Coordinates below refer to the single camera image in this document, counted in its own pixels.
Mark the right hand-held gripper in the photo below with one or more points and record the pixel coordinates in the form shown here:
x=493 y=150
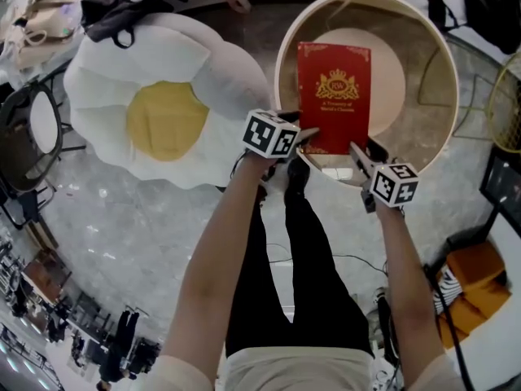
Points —
x=392 y=185

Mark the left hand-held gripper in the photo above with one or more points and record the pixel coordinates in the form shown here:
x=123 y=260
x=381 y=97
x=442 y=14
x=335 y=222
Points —
x=266 y=134

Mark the red book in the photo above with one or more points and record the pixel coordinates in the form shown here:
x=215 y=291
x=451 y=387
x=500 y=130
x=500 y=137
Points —
x=334 y=96

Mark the fried egg shaped cushion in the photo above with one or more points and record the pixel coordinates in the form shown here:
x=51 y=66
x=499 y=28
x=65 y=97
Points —
x=110 y=96

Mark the person's left forearm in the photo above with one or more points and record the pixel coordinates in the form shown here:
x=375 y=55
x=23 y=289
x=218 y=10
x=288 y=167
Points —
x=211 y=267

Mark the person's right forearm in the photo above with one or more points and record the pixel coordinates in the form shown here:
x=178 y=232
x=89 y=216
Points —
x=411 y=283

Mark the person's right shoe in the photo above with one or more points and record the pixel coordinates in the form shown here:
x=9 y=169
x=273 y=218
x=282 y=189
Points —
x=298 y=173

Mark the black metal stand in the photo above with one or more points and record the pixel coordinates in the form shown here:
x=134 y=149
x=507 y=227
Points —
x=500 y=185

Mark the yellow badminton racket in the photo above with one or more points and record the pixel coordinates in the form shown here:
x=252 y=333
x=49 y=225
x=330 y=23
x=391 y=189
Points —
x=506 y=108

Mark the person's black trousers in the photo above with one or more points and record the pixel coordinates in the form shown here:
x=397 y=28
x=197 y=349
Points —
x=301 y=291

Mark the orange stool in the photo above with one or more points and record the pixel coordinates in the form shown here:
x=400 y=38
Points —
x=476 y=287

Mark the black and white bag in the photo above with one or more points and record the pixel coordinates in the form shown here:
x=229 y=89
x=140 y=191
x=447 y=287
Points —
x=488 y=6

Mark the black backpack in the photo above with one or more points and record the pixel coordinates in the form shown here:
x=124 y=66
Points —
x=122 y=2

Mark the person's white shirt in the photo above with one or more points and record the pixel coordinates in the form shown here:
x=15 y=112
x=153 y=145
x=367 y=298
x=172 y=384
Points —
x=305 y=371

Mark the black chair with white seat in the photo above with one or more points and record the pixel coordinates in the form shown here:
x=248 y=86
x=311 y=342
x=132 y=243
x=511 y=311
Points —
x=28 y=137

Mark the beige tote bag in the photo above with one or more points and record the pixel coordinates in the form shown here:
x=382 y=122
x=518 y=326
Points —
x=36 y=31

